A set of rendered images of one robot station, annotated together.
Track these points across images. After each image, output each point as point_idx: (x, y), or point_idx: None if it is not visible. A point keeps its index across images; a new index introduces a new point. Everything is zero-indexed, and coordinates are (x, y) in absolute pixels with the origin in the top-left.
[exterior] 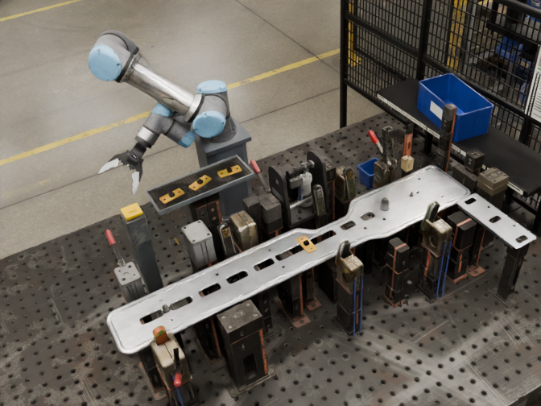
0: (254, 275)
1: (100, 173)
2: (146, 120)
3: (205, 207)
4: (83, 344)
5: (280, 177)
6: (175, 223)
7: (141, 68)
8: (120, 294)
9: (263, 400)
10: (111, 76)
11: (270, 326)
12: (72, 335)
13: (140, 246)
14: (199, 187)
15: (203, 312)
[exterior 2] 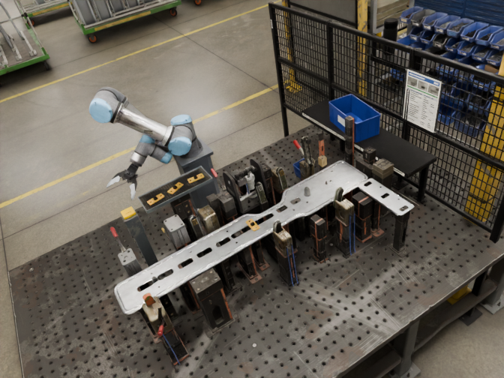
0: (216, 250)
1: (107, 187)
2: (136, 147)
3: (181, 205)
4: (105, 307)
5: (230, 179)
6: (168, 216)
7: (127, 112)
8: None
9: (229, 337)
10: (106, 120)
11: (233, 284)
12: (97, 301)
13: (137, 235)
14: (174, 191)
15: (181, 280)
